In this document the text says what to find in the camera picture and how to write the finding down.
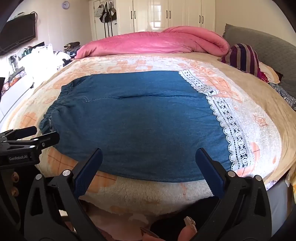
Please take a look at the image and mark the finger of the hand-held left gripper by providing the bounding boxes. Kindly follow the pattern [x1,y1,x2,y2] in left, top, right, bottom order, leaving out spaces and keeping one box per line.
[0,126,37,143]
[30,132,60,151]

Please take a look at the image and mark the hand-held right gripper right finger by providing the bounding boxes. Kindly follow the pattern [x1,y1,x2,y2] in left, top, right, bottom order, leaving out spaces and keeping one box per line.
[192,148,272,241]

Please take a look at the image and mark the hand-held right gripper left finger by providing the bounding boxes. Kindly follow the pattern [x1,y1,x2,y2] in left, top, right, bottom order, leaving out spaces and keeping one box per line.
[24,148,107,241]

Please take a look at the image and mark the blue denim pants lace trim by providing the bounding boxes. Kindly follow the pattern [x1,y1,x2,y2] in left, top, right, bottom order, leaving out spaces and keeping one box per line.
[39,70,252,183]

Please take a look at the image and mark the person's left hand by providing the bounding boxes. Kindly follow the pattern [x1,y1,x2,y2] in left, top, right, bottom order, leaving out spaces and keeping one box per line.
[10,171,21,197]

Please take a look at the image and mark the person's right hand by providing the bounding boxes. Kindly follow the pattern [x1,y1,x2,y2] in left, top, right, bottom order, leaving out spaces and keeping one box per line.
[140,216,198,241]

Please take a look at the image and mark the cluttered white desk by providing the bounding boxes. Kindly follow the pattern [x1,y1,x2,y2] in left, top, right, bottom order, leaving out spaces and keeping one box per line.
[0,43,78,121]

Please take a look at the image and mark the orange patterned fleece blanket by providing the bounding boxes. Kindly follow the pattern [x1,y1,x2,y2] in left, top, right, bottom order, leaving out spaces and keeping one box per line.
[7,52,294,217]

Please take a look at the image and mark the grey bed mattress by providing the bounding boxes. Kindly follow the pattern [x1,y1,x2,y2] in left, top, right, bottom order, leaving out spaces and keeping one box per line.
[266,171,292,224]

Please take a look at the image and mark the pile of dark clothes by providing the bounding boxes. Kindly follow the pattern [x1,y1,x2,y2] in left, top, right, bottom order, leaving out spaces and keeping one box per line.
[63,42,81,53]

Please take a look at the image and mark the dark patterned cloth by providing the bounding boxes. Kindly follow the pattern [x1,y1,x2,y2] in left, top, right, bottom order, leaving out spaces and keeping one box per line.
[269,82,296,111]

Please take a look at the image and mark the cream pillow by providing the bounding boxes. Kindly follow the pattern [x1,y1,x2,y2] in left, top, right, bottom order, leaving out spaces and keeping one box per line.
[258,61,281,84]

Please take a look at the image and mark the striped pillow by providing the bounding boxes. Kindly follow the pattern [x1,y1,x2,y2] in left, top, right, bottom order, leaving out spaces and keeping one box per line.
[221,44,262,77]

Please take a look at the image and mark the grey padded headboard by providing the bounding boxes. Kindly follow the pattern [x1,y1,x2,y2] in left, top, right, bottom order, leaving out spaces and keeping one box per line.
[222,23,296,99]

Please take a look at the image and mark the pink quilt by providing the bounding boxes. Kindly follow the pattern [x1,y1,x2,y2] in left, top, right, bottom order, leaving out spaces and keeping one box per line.
[75,26,230,59]

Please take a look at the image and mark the hanging bags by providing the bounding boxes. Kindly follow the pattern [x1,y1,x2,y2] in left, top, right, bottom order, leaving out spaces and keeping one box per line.
[99,2,118,24]

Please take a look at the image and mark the white wardrobe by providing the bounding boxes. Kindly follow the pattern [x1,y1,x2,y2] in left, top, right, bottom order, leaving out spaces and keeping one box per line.
[89,0,216,41]

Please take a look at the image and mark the black wall television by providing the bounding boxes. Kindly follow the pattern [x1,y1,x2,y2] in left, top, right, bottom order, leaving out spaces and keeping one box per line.
[0,13,37,56]

